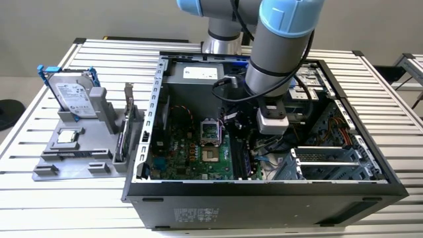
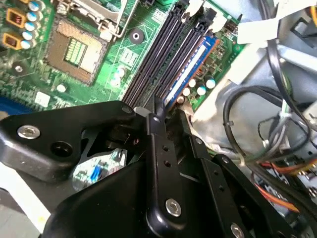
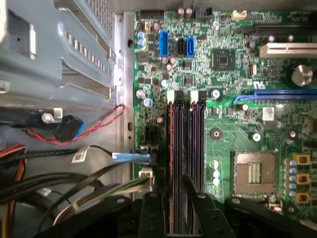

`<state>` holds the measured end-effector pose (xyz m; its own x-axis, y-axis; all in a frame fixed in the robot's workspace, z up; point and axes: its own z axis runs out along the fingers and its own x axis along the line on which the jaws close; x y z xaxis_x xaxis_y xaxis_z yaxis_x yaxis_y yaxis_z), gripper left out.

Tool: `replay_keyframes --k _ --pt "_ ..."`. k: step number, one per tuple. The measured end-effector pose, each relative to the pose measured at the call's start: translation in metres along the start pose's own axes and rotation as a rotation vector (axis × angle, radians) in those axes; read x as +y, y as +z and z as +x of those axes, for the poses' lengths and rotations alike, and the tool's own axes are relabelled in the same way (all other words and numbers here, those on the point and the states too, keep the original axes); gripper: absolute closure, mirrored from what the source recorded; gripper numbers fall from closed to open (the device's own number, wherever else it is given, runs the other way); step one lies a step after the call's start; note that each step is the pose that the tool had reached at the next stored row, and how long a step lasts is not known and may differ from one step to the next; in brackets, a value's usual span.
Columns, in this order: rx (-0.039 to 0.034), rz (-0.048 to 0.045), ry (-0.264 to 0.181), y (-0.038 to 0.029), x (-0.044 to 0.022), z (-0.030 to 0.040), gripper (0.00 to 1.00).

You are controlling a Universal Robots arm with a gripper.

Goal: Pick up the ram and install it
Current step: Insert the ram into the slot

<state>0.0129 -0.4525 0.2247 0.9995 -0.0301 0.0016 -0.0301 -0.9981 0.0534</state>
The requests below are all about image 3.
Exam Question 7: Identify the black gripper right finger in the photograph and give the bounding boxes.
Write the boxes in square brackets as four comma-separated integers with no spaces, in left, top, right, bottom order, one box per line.
[182,173,317,238]

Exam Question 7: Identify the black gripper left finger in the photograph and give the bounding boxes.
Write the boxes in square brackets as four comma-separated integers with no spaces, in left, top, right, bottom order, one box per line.
[34,175,169,238]

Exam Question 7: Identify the dark blue RAM stick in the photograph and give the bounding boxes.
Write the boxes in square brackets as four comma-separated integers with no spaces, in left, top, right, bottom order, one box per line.
[168,103,175,235]

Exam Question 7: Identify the CPU socket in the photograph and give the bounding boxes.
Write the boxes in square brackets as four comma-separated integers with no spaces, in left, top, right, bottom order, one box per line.
[231,149,279,198]

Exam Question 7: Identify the black power socket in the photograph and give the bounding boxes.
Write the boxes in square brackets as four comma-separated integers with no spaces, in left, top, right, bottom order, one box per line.
[144,125,157,144]

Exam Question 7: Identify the yellow inductor coil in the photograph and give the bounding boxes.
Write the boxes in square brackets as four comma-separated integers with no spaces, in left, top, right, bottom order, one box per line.
[294,191,312,206]
[295,173,312,186]
[292,153,312,166]

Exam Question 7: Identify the green motherboard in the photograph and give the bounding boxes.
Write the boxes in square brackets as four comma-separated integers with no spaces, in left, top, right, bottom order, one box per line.
[133,7,317,225]

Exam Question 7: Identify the blue expansion slot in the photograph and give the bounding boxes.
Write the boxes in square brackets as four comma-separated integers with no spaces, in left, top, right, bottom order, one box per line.
[232,88,317,105]

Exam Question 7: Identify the black PC case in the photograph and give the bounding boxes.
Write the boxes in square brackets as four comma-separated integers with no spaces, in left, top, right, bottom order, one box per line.
[0,0,136,238]

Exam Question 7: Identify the black chipset chip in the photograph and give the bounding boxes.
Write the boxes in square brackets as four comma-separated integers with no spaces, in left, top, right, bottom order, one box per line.
[211,48,236,72]

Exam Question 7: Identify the round silver battery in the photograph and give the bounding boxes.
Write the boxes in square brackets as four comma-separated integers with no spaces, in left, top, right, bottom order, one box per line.
[287,60,317,88]

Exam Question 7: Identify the blue SATA port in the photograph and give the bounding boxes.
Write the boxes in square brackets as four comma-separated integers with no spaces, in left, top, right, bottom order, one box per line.
[185,36,197,58]

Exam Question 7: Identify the black SATA port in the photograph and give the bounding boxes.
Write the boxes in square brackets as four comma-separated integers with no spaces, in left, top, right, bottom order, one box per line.
[176,38,187,57]

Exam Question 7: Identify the blue USB header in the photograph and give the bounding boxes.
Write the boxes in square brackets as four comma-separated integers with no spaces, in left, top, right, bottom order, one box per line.
[158,29,171,57]

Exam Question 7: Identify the white expansion slot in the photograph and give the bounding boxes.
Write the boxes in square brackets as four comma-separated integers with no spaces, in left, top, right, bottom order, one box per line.
[259,42,317,60]

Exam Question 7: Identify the perforated metal disk cage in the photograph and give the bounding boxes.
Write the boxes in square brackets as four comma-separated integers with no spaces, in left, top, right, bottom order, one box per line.
[0,0,117,110]

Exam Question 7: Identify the black expansion slot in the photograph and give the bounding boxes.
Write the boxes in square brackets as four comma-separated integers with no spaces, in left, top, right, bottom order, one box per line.
[234,24,317,38]

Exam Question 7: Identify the blue SATA cable plug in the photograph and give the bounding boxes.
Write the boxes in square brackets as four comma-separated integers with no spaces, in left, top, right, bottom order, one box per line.
[111,151,152,166]

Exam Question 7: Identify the red black twisted wire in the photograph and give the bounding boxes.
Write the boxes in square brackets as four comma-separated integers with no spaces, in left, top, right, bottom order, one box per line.
[22,103,126,146]

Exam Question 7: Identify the black cable bundle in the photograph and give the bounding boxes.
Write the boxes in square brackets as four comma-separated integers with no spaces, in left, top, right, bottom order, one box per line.
[0,145,154,238]

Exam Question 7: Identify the black cable plug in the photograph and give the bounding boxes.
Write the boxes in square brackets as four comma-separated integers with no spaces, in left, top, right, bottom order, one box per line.
[54,114,86,143]

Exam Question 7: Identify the orange red power wires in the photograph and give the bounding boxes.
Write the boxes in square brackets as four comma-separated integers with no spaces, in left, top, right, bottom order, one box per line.
[0,144,28,238]

